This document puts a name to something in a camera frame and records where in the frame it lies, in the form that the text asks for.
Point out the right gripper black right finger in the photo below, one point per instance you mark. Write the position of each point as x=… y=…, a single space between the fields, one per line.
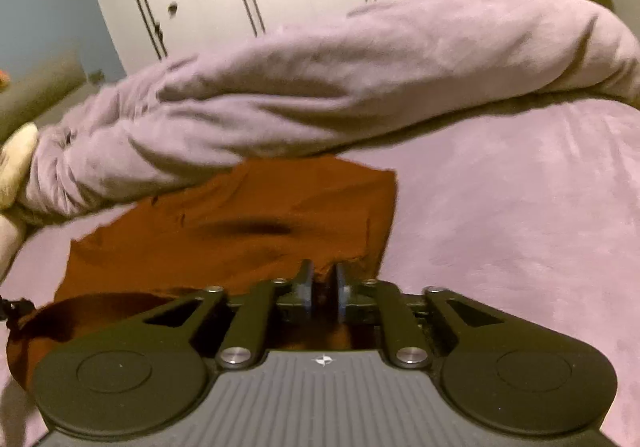
x=415 y=331

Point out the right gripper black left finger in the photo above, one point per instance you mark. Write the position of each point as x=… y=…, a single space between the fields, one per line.
x=235 y=336

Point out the rust brown knit sweater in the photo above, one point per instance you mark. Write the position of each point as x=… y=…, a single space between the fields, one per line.
x=258 y=221

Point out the pale pink pillow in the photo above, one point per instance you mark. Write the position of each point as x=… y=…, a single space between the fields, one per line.
x=12 y=236

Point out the cream plush toy pillow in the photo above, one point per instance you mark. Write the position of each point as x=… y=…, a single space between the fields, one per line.
x=16 y=156

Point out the orange object on sofa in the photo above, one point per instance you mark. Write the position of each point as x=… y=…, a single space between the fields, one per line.
x=4 y=80

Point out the rolled lilac duvet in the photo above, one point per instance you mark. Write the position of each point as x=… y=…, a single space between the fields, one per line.
x=306 y=89

